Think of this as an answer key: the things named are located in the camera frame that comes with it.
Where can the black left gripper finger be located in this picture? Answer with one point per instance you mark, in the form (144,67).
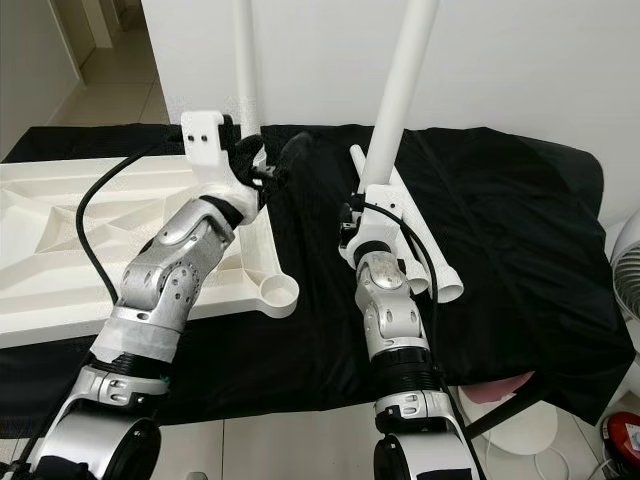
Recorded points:
(295,153)
(250,135)

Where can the white plastic table top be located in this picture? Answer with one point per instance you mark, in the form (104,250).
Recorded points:
(60,250)

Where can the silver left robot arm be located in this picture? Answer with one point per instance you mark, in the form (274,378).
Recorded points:
(170,290)

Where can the black table cloth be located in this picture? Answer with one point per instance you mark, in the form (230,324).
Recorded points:
(540,250)

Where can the pink seat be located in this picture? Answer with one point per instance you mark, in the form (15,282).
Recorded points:
(500,388)

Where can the black metal table leg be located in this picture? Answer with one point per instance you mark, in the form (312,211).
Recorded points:
(510,408)

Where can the white round floor base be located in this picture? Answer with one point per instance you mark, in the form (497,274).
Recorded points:
(530,430)

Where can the white fan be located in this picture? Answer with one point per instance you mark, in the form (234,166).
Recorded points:
(628,270)

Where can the red round object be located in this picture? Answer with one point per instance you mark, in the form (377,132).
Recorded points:
(622,435)

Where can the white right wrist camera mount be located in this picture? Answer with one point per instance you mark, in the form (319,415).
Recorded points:
(380,200)

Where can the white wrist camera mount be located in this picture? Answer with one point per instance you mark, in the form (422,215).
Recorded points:
(380,200)
(205,135)

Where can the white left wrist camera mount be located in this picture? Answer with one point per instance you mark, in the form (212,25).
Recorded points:
(205,135)

